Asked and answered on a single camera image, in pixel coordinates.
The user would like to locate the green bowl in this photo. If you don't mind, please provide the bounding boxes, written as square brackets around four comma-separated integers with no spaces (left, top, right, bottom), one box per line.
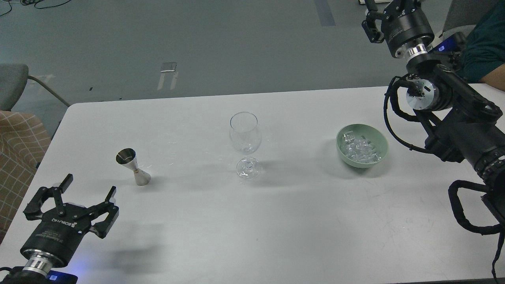
[335,124,389,169]

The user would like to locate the grey office chair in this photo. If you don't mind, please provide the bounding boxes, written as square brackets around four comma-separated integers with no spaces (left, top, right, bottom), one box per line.
[442,0,498,36]

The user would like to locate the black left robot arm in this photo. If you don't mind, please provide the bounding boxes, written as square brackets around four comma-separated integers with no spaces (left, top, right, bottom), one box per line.
[2,173,119,284]

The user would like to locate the steel double jigger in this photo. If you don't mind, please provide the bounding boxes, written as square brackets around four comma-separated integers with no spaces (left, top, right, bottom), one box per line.
[115,148,151,186]

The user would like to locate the person in dark green shirt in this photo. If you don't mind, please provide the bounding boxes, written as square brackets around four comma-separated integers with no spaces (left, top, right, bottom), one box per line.
[461,0,505,91]

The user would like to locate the clear wine glass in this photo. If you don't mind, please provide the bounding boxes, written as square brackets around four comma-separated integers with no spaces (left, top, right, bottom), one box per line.
[229,112,262,179]

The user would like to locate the pile of ice cubes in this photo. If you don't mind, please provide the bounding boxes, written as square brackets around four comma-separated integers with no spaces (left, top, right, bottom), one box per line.
[339,131,383,164]

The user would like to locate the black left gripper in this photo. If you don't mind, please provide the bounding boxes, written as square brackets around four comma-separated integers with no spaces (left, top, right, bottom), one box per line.
[20,173,119,277]

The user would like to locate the checked beige cloth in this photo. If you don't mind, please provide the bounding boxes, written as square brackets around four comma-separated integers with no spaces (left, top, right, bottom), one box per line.
[0,111,52,241]

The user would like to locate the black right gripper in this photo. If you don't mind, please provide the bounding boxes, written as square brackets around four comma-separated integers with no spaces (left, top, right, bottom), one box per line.
[361,0,434,59]

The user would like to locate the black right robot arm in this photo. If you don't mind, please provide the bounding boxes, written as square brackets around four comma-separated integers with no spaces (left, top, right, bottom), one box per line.
[361,0,504,265]

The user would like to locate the grey chair at left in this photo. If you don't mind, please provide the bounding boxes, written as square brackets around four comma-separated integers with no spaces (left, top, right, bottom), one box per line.
[0,63,71,111]

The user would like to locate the black cables on floor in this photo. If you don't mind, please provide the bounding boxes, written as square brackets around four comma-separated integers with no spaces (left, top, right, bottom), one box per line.
[0,0,72,17]

